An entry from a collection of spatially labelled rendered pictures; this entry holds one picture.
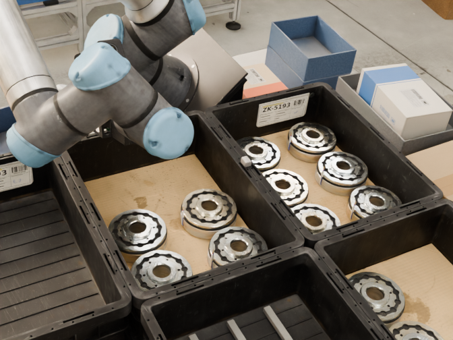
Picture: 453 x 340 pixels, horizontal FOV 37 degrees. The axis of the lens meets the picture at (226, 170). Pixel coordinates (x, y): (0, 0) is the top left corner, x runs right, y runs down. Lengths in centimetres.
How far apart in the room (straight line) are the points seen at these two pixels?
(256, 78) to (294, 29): 25
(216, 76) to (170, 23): 20
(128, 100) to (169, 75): 55
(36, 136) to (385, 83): 88
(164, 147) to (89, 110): 12
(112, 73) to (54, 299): 40
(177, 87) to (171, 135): 54
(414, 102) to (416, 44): 220
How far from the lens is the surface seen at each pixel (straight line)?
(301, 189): 131
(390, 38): 377
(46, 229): 125
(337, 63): 181
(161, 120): 97
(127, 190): 131
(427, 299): 123
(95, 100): 96
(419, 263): 128
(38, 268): 119
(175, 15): 137
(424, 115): 154
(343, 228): 115
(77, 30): 318
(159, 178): 134
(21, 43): 107
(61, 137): 100
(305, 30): 197
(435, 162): 147
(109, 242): 108
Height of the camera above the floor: 172
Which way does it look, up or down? 40 degrees down
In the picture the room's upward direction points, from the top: 7 degrees clockwise
